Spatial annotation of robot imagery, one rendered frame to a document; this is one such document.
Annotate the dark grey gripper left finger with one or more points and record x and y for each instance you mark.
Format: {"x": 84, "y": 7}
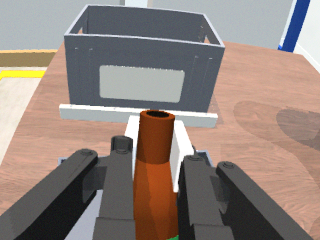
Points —
{"x": 53, "y": 206}

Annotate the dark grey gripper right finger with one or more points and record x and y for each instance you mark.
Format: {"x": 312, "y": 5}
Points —
{"x": 251, "y": 213}

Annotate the orange bottle with green base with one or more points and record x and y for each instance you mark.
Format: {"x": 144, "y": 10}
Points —
{"x": 154, "y": 199}

